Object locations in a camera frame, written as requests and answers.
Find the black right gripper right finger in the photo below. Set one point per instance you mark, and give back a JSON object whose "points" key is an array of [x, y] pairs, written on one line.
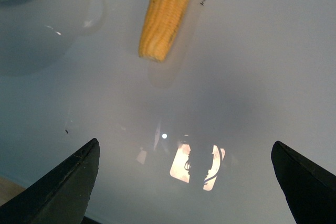
{"points": [[309, 189]]}

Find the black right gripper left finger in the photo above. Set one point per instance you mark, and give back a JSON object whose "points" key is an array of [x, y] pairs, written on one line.
{"points": [[62, 195]]}

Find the yellow corn cob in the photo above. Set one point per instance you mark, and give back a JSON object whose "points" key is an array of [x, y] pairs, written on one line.
{"points": [[161, 25]]}

